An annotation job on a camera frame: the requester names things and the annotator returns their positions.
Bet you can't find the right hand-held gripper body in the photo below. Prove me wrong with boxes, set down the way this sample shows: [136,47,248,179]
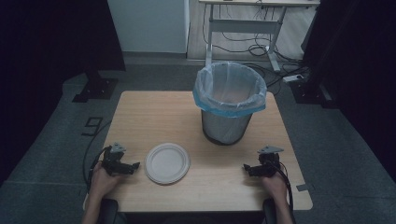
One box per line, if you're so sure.
[253,145,285,178]

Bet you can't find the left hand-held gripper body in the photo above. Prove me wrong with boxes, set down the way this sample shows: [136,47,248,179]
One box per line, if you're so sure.
[102,142,134,177]

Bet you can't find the person's right hand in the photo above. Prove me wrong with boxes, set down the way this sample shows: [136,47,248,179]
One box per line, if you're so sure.
[261,172,289,204]

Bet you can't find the person's left hand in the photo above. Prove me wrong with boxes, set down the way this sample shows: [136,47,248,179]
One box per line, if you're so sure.
[88,161,126,202]

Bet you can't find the white paper plate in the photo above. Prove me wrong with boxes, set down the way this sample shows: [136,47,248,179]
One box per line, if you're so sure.
[144,142,191,186]

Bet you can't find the black chair armrest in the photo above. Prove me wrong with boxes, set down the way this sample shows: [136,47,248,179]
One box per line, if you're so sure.
[98,199,120,224]

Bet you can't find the metal mesh trash bin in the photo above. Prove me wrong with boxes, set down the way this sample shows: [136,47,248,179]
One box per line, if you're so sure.
[200,108,253,147]

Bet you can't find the black stand base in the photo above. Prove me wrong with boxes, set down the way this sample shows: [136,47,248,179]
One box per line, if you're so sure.
[72,70,120,104]
[289,78,339,110]

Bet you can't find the translucent blue bin bag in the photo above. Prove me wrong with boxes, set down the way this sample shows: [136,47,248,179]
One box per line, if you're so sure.
[191,61,268,119]

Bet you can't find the white power strip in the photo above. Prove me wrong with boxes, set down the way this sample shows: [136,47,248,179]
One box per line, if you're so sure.
[282,74,304,84]

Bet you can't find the black curtain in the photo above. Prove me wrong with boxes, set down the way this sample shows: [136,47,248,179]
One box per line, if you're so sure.
[301,0,396,175]
[0,0,126,188]

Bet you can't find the white cabinet panel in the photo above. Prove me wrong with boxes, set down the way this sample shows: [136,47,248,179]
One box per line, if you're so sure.
[106,0,191,54]

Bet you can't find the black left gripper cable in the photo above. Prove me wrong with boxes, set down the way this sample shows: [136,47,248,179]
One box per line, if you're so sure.
[81,120,113,195]

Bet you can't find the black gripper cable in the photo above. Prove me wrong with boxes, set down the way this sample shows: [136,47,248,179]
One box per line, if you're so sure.
[81,120,113,195]
[273,160,295,218]

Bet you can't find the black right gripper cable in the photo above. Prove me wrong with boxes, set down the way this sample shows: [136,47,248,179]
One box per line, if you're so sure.
[273,160,295,218]

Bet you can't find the black floor cables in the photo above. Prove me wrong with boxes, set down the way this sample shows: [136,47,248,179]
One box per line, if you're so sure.
[202,4,311,94]

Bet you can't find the white metal-frame desk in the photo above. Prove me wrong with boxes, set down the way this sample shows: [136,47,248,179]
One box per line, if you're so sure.
[198,0,321,73]

